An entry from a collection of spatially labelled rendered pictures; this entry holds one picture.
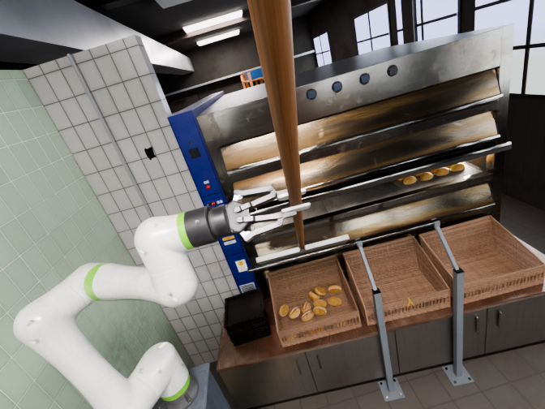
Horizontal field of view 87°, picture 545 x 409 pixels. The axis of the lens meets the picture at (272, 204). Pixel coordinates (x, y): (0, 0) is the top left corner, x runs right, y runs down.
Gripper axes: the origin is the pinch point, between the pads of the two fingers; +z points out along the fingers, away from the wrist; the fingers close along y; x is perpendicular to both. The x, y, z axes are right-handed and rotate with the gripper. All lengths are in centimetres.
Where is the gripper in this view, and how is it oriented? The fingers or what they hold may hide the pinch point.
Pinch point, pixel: (293, 201)
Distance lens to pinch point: 70.6
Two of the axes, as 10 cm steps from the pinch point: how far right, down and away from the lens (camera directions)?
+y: 2.4, 9.3, -2.8
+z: 9.6, -2.6, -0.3
